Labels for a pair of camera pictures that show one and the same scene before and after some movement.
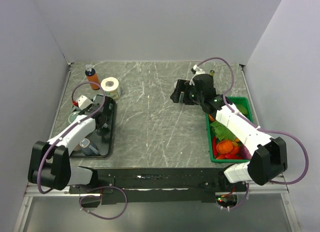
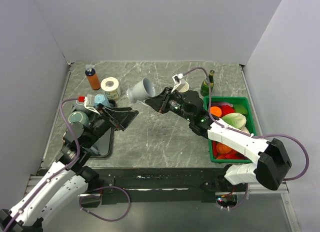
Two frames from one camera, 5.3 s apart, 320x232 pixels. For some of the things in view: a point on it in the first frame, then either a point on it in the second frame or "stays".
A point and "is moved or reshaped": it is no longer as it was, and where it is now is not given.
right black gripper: (182, 86) -> (160, 103)
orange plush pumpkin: (224, 147) stays
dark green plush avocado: (242, 109) stays
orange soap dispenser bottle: (90, 73) stays
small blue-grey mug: (88, 148) is moved or reshaped
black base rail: (122, 186) stays
